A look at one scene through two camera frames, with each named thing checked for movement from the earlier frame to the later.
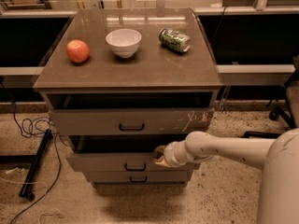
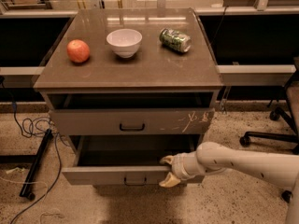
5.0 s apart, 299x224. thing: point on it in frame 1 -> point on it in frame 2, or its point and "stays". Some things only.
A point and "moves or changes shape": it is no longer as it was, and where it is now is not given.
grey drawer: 121,154 moves or changes shape
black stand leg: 35,160 stays
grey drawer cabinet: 121,82 stays
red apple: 78,50 stays
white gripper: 168,155 -> 177,168
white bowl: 124,42 stays
